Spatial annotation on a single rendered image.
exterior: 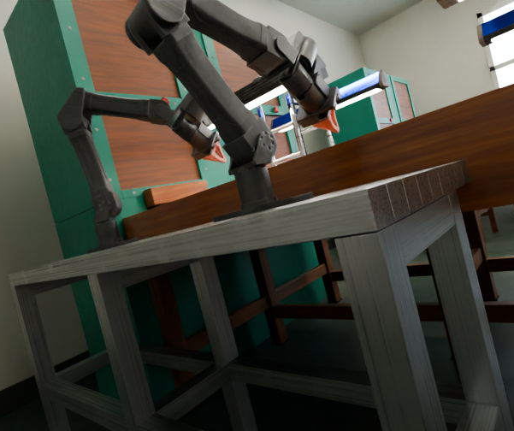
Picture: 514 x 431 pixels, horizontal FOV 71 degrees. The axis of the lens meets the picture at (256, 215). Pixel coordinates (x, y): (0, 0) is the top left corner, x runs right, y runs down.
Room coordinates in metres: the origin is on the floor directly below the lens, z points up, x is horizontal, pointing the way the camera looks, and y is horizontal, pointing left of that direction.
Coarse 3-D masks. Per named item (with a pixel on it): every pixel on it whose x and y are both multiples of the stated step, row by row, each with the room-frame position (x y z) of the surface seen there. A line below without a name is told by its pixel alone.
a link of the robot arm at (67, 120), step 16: (80, 96) 1.03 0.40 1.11; (96, 96) 1.05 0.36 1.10; (112, 96) 1.06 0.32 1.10; (64, 112) 1.02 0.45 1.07; (80, 112) 1.02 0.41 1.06; (96, 112) 1.06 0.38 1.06; (112, 112) 1.06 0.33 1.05; (128, 112) 1.06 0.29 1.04; (144, 112) 1.06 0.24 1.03; (64, 128) 1.02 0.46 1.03
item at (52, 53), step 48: (48, 0) 1.39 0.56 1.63; (96, 0) 1.50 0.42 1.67; (48, 48) 1.45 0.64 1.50; (96, 48) 1.46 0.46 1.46; (48, 96) 1.53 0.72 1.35; (144, 96) 1.57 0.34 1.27; (48, 144) 1.61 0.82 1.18; (96, 144) 1.37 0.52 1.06; (144, 144) 1.54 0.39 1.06; (288, 144) 2.33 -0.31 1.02; (48, 192) 1.71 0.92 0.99
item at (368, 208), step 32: (352, 192) 0.33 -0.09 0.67; (384, 192) 0.34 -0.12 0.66; (416, 192) 0.41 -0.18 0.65; (448, 192) 0.50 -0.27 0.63; (224, 224) 0.44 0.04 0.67; (256, 224) 0.41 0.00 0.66; (288, 224) 0.38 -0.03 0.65; (320, 224) 0.35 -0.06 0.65; (352, 224) 0.33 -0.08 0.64; (384, 224) 0.33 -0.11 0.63; (96, 256) 0.69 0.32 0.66; (128, 256) 0.61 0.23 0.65; (160, 256) 0.55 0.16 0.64; (192, 256) 0.49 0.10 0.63
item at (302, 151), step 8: (256, 80) 1.26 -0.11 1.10; (288, 96) 1.38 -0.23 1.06; (288, 104) 1.38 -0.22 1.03; (296, 112) 1.38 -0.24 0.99; (264, 120) 1.48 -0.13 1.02; (280, 128) 1.43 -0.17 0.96; (296, 128) 1.38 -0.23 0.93; (296, 136) 1.38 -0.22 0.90; (296, 152) 1.40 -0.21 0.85; (304, 152) 1.38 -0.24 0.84; (272, 160) 1.48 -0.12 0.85; (280, 160) 1.45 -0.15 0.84
